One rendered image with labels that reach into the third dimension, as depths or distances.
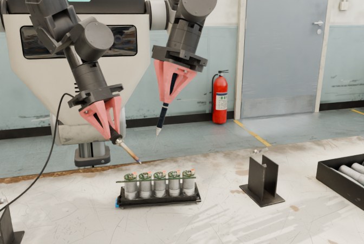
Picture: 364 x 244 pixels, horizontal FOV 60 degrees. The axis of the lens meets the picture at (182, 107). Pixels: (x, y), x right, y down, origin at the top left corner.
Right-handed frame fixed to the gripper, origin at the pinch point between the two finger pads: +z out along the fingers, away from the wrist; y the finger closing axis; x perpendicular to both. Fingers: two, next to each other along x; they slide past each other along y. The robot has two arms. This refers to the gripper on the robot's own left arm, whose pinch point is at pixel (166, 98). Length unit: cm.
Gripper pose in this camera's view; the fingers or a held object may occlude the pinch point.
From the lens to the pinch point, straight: 60.8
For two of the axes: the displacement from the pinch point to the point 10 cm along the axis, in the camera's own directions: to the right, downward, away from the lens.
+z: -2.9, 9.5, 0.8
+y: 5.8, 2.4, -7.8
